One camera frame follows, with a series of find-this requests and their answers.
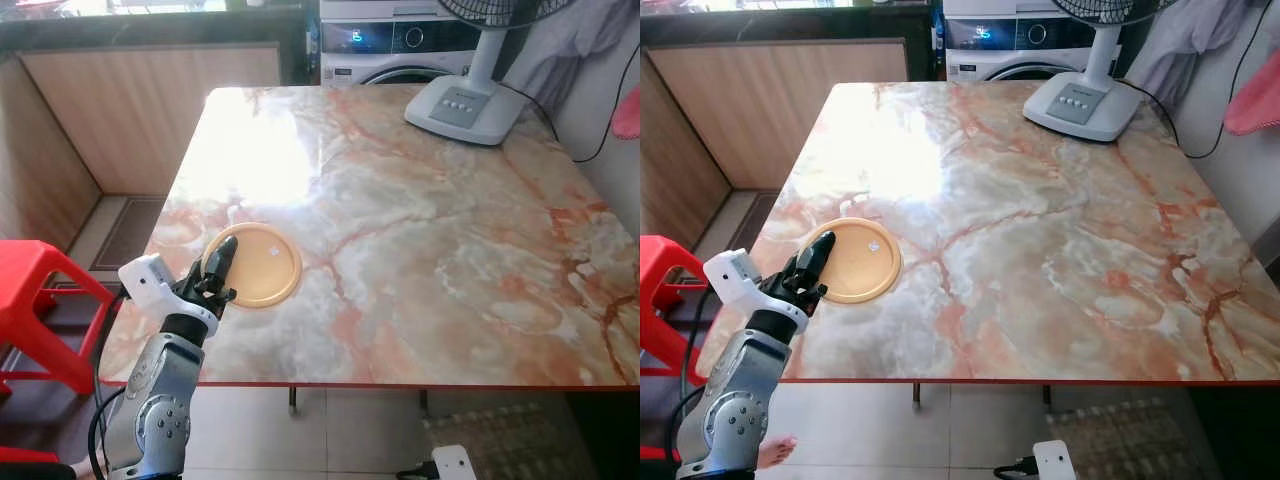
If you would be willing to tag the red plastic stool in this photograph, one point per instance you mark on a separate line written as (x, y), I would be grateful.
(665, 300)
(40, 300)

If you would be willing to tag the round orange plate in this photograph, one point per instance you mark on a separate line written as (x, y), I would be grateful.
(862, 260)
(262, 265)

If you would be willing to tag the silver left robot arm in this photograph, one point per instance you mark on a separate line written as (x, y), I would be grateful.
(745, 400)
(155, 400)

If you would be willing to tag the grey hanging cloth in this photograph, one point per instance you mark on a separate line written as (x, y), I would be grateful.
(570, 40)
(1190, 40)

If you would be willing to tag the light wooden cabinet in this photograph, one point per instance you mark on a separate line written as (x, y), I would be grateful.
(770, 110)
(150, 110)

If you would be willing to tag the person's bare foot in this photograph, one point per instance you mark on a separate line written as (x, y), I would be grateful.
(775, 450)

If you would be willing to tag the marble table with red edge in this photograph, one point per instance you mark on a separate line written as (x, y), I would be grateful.
(400, 230)
(1000, 230)

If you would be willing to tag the brown door mat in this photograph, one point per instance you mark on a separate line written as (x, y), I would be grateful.
(760, 215)
(125, 230)

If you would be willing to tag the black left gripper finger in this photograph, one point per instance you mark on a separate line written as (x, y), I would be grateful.
(817, 252)
(222, 255)

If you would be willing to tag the white washing machine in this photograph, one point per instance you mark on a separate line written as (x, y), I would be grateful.
(1010, 45)
(400, 45)

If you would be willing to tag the grey standing fan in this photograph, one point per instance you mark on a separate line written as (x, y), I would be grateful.
(1085, 100)
(465, 105)

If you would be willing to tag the beige patterned floor mat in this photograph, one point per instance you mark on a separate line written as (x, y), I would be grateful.
(1130, 440)
(500, 440)

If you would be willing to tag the black stone counter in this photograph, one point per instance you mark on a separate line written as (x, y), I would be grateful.
(150, 25)
(790, 22)

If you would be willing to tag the pink cloth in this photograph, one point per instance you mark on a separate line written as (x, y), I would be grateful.
(1255, 105)
(628, 115)

